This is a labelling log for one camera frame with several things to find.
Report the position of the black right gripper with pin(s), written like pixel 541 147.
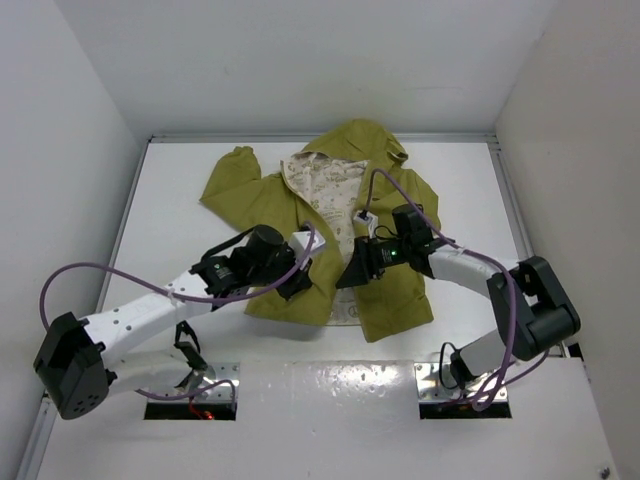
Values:
pixel 363 266

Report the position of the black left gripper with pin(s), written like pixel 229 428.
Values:
pixel 301 279

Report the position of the olive green hooded jacket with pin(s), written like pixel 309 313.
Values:
pixel 357 165

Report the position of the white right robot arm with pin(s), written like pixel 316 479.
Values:
pixel 531 308

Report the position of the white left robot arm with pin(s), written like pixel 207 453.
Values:
pixel 83 361

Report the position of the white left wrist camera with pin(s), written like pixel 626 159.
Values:
pixel 306 243

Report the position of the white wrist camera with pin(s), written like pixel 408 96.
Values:
pixel 366 218
pixel 306 243

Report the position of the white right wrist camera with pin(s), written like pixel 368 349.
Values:
pixel 366 218

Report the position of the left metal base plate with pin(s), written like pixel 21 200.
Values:
pixel 218 385

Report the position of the metal base plate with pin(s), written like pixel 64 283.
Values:
pixel 435 388
pixel 218 385

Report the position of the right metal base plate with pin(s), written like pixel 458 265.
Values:
pixel 435 388

